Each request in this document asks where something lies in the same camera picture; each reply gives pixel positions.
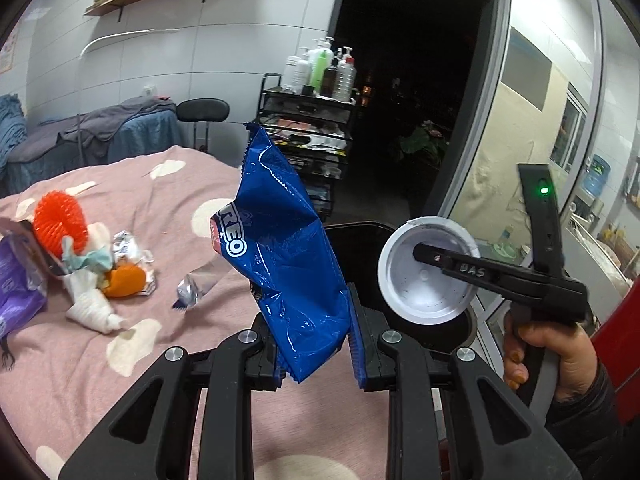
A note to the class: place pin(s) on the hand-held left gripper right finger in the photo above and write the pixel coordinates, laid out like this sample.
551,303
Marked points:
356,350

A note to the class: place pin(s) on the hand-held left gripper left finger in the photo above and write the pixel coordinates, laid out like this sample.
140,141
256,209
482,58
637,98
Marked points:
267,364

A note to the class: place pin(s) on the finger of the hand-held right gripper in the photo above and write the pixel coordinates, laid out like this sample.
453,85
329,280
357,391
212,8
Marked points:
460,266

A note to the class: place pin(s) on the white plastic lid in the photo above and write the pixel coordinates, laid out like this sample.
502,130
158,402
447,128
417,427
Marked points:
425,295

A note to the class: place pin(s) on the black trash bin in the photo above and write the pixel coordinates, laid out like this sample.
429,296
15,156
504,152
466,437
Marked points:
360,255

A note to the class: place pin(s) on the blue snack wrapper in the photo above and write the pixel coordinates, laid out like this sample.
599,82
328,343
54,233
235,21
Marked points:
290,270

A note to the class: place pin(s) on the teal disposable cloth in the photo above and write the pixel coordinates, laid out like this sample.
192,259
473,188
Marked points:
92,259

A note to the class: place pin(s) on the person's right forearm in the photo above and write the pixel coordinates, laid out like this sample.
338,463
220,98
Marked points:
585,430

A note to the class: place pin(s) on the person's right hand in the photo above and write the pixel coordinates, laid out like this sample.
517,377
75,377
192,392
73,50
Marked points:
577,365

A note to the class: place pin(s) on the red object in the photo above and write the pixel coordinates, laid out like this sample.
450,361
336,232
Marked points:
620,350

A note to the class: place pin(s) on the small silver wrapper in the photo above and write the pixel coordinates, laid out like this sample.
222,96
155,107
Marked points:
192,290

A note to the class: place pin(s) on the blue water jug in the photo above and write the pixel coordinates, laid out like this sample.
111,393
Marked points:
596,176

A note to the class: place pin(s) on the potted plant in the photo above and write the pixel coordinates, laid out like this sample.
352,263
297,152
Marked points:
425,142

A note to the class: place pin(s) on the orange peel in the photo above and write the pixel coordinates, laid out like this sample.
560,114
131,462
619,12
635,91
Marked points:
125,282

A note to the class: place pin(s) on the pink spotted blanket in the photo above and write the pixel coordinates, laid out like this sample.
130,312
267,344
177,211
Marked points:
165,220

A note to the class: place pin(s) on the silver foil wrapper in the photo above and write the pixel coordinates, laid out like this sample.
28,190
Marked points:
131,250

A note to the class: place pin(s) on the crumpled white tissue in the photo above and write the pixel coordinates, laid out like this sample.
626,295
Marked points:
90,310

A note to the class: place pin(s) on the black mesh cart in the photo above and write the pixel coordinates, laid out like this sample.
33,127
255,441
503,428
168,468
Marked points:
310,125

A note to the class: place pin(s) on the brown bottle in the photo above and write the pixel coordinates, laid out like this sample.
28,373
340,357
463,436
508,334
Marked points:
330,80

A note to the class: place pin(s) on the green bottle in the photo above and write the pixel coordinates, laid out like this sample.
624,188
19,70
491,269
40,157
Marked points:
319,72

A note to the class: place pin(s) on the white pump bottle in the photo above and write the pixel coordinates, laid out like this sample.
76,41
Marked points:
305,72

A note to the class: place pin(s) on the orange spiky ball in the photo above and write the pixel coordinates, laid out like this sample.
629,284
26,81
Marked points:
60,220

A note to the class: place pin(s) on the massage bed with blue cover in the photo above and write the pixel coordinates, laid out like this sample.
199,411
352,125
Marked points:
145,135

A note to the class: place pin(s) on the purple packet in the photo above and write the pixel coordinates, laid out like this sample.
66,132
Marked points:
17,290

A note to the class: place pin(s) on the black stool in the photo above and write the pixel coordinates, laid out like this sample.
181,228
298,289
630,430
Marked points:
202,110

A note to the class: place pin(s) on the grey blanket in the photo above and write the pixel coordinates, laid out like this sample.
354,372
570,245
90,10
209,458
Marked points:
100,122

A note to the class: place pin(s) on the white curved rod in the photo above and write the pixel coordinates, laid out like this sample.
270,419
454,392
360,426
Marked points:
125,36

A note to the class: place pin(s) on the wall poster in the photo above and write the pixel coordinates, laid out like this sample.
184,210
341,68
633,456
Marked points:
7,52

